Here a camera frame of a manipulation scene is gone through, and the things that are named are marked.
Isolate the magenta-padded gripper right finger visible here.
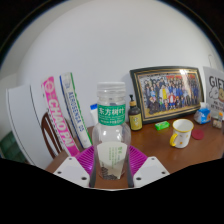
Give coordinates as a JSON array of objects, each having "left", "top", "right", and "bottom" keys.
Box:
[{"left": 125, "top": 144, "right": 171, "bottom": 189}]

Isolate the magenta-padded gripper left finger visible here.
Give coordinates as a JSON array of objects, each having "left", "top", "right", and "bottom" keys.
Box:
[{"left": 53, "top": 145, "right": 98, "bottom": 189}]

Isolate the clear green-labelled drink bottle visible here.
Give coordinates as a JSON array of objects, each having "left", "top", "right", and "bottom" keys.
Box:
[{"left": 91, "top": 81, "right": 132, "bottom": 181}]

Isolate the brown wooden chair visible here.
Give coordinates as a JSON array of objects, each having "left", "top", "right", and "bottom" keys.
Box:
[{"left": 40, "top": 111, "right": 73, "bottom": 160}]

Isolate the small green packet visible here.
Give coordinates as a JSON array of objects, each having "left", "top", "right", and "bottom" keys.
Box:
[{"left": 154, "top": 120, "right": 171, "bottom": 131}]

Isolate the dark yellow-labelled pump bottle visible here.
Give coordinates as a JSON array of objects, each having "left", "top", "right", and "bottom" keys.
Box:
[{"left": 128, "top": 94, "right": 144, "bottom": 132}]

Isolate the pink shuttlecock tube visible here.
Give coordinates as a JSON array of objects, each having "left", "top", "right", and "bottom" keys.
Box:
[{"left": 41, "top": 76, "right": 81, "bottom": 158}]

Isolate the flat round red coaster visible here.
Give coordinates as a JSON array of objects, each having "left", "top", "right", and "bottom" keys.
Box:
[{"left": 191, "top": 128, "right": 205, "bottom": 141}]

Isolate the white blue-capped lotion bottle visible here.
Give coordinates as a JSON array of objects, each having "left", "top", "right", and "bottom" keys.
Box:
[{"left": 89, "top": 103, "right": 99, "bottom": 126}]

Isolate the white green shuttlecock tube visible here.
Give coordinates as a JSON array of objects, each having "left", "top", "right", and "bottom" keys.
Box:
[{"left": 59, "top": 72, "right": 93, "bottom": 149}]

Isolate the white flat panel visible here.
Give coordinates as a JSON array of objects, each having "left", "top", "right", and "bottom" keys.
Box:
[{"left": 5, "top": 83, "right": 54, "bottom": 170}]

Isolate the blue tissue pack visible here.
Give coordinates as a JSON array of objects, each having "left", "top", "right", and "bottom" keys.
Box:
[{"left": 193, "top": 102, "right": 212, "bottom": 125}]

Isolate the framed group photo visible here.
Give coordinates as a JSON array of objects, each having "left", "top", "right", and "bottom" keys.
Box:
[{"left": 129, "top": 65, "right": 205, "bottom": 125}]

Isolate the small patterned snack packet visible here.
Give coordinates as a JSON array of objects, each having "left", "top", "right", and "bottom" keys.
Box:
[{"left": 211, "top": 118, "right": 224, "bottom": 130}]

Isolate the white printed paper gift bag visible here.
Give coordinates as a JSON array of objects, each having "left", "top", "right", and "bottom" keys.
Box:
[{"left": 202, "top": 54, "right": 224, "bottom": 116}]

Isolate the white mug with yellow handle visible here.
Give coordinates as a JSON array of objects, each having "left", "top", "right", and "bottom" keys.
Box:
[{"left": 169, "top": 118, "right": 195, "bottom": 149}]

